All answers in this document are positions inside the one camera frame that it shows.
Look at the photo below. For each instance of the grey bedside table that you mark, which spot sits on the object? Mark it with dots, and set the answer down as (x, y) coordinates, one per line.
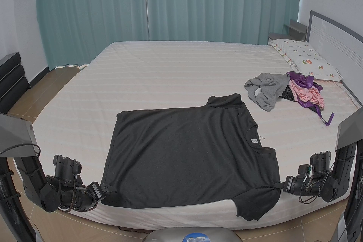
(289, 32)

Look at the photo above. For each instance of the grey garment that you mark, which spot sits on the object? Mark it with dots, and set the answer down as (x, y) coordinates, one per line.
(269, 87)

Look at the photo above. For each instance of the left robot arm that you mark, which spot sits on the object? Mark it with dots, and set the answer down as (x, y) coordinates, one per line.
(28, 175)

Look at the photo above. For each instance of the bed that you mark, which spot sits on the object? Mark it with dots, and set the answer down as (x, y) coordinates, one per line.
(170, 73)

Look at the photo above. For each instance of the pile of clothes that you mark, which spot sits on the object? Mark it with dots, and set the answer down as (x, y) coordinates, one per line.
(306, 93)

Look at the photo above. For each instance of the black T-shirt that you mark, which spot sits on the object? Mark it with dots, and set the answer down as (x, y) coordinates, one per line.
(184, 155)

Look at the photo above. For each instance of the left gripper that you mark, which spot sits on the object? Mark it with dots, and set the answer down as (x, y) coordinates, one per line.
(85, 198)

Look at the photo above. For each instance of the white printed pillow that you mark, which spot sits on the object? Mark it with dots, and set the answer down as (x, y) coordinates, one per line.
(306, 58)

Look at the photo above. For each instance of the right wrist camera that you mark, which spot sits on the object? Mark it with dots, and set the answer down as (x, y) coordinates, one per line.
(304, 170)

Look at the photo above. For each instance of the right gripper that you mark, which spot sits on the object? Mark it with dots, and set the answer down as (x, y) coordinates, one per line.
(297, 185)

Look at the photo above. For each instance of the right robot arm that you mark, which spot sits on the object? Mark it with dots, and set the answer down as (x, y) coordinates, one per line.
(348, 172)

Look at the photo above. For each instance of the black chest of drawers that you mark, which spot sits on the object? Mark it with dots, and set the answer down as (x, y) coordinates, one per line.
(12, 82)

